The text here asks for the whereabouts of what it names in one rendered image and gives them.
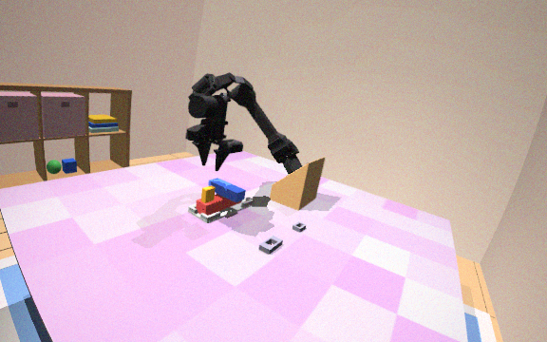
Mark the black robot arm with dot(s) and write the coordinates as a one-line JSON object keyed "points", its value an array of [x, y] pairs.
{"points": [[203, 105]]}

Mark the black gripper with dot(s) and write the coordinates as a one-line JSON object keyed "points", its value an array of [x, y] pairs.
{"points": [[225, 148]]}

